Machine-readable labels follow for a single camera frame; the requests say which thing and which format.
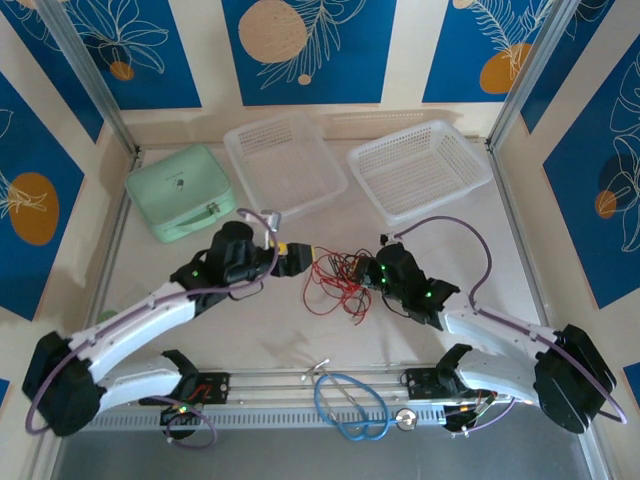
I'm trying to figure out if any translucent white plastic basket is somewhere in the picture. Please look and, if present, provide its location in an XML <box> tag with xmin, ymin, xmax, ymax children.
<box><xmin>223</xmin><ymin>112</ymin><xmax>350</xmax><ymax>225</ymax></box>

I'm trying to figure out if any slotted grey cable duct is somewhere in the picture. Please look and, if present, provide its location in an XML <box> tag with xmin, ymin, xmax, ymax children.
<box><xmin>64</xmin><ymin>405</ymin><xmax>446</xmax><ymax>432</ymax></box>

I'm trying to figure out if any aluminium side rail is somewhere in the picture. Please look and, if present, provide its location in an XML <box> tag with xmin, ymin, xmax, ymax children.
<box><xmin>489</xmin><ymin>144</ymin><xmax>554</xmax><ymax>331</ymax></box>
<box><xmin>89</xmin><ymin>149</ymin><xmax>144</xmax><ymax>331</ymax></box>

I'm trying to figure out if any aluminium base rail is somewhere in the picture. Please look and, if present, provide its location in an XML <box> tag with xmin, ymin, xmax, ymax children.
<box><xmin>94</xmin><ymin>368</ymin><xmax>506</xmax><ymax>407</ymax></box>

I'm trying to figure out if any blue stethoscope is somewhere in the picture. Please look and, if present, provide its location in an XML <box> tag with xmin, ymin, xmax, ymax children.
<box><xmin>301</xmin><ymin>357</ymin><xmax>419</xmax><ymax>444</ymax></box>

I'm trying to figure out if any small black controller board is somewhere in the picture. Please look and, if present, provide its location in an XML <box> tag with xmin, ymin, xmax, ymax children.
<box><xmin>443</xmin><ymin>397</ymin><xmax>499</xmax><ymax>439</ymax></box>
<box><xmin>159</xmin><ymin>403</ymin><xmax>201</xmax><ymax>427</ymax></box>

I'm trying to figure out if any mint green zip case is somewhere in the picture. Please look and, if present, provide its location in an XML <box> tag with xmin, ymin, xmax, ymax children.
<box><xmin>124</xmin><ymin>143</ymin><xmax>238</xmax><ymax>245</ymax></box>

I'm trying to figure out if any grey metal sheet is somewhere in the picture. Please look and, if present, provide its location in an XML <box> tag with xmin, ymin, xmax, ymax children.
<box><xmin>49</xmin><ymin>429</ymin><xmax>601</xmax><ymax>480</ymax></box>

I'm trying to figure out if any thin black cable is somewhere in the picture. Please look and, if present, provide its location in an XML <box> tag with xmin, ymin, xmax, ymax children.
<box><xmin>344</xmin><ymin>289</ymin><xmax>375</xmax><ymax>314</ymax></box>
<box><xmin>322</xmin><ymin>252</ymin><xmax>369</xmax><ymax>301</ymax></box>
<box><xmin>324</xmin><ymin>252</ymin><xmax>374</xmax><ymax>281</ymax></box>

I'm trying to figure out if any aluminium frame post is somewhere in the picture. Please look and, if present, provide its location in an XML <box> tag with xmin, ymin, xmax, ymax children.
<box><xmin>37</xmin><ymin>0</ymin><xmax>142</xmax><ymax>156</ymax></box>
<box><xmin>487</xmin><ymin>0</ymin><xmax>586</xmax><ymax>154</ymax></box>

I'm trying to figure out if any opaque white plastic basket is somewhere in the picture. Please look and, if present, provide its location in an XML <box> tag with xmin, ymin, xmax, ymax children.
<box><xmin>346</xmin><ymin>119</ymin><xmax>492</xmax><ymax>227</ymax></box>

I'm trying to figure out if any thin red cable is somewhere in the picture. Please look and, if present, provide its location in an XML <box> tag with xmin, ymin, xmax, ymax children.
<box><xmin>300</xmin><ymin>252</ymin><xmax>374</xmax><ymax>326</ymax></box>
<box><xmin>309</xmin><ymin>252</ymin><xmax>371</xmax><ymax>321</ymax></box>

